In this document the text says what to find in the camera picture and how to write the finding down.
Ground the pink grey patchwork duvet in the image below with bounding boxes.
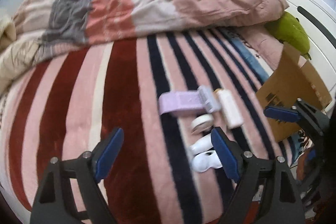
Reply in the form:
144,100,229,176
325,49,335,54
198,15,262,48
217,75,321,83
10,0,288,55

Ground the light blue card case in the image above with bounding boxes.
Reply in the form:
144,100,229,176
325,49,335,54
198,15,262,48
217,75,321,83
198,85,221,113

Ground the brown cardboard box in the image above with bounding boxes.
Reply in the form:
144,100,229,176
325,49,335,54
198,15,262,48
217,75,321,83
256,43,333,143

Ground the white bed headboard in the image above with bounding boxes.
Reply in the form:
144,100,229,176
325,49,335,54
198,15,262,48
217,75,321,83
286,0,336,108

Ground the green plush pillow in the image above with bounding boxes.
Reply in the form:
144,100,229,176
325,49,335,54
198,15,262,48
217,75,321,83
264,12,311,60

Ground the small white bottle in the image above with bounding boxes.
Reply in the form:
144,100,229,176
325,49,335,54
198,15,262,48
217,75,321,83
190,134,213,155

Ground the white tape dispenser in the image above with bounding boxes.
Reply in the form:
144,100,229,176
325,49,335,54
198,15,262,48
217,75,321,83
191,114,214,134

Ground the cream fleece blanket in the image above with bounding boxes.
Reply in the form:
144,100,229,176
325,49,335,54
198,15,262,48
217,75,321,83
1,9,39,95

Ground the white contact lens case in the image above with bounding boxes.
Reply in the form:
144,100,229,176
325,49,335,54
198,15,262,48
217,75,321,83
191,150,223,173

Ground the striped plush blanket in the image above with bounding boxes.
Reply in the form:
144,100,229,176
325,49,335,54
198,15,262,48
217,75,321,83
1,27,294,223

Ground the purple rectangular box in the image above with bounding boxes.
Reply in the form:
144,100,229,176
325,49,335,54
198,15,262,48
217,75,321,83
158,91,206,116

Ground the white rectangular power bank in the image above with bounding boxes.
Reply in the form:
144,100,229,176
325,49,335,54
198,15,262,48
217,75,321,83
215,89,244,129

